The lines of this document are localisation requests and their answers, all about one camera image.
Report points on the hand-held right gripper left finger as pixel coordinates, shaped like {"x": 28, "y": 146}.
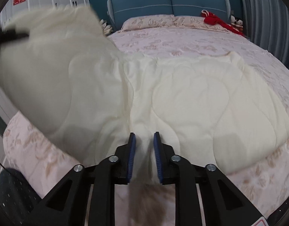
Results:
{"x": 132, "y": 157}

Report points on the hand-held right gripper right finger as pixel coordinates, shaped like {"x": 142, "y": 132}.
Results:
{"x": 157, "y": 157}

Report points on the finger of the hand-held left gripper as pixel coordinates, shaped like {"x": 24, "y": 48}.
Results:
{"x": 8, "y": 35}

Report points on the cream quilted coat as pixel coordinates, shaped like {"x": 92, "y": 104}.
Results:
{"x": 182, "y": 98}

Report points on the pile of beige cloths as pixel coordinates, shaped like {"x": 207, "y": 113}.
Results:
{"x": 106, "y": 27}

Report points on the bed with pink floral cover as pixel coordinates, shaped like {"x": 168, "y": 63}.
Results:
{"x": 182, "y": 42}

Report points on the pink floral pillow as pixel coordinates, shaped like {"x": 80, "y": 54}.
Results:
{"x": 146, "y": 22}
{"x": 194, "y": 23}

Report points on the blue upholstered headboard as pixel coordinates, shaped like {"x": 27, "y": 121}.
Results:
{"x": 144, "y": 3}

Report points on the red garment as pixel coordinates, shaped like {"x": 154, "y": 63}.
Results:
{"x": 217, "y": 21}

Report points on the plush doll in red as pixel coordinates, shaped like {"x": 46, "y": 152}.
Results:
{"x": 239, "y": 23}

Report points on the white plush toy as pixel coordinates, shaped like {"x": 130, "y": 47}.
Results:
{"x": 234, "y": 20}

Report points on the grey curtain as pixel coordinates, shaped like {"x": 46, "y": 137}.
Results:
{"x": 264, "y": 14}

